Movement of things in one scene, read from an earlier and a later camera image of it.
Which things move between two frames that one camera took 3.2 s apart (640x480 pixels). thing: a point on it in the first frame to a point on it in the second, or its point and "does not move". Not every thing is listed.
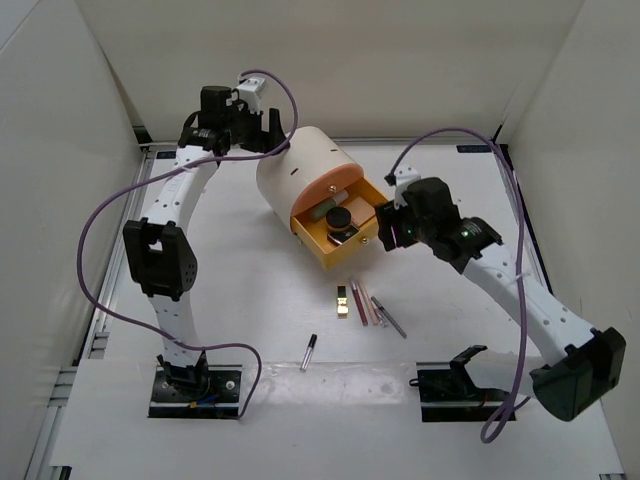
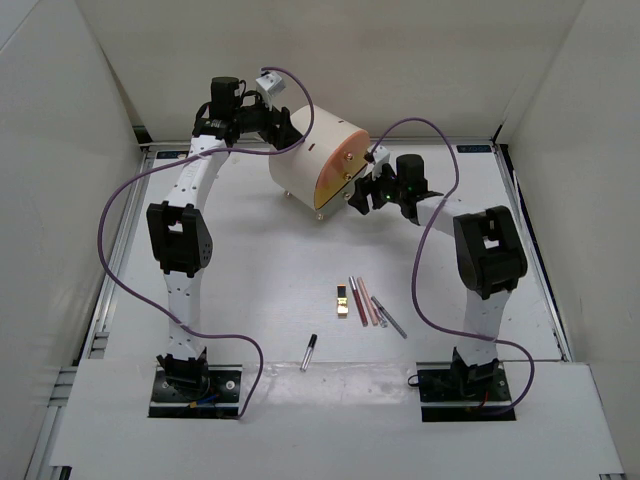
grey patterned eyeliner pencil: [403, 334] does not move
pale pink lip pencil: [369, 306] does not move
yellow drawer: [316, 235] to [323, 194]
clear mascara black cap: [308, 353] does not move
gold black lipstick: [342, 306] does not move
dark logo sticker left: [166, 155] does not move
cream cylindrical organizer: [280, 175] to [295, 172]
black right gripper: [389, 218] to [365, 187]
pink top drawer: [326, 186] to [349, 155]
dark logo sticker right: [473, 148] does not move
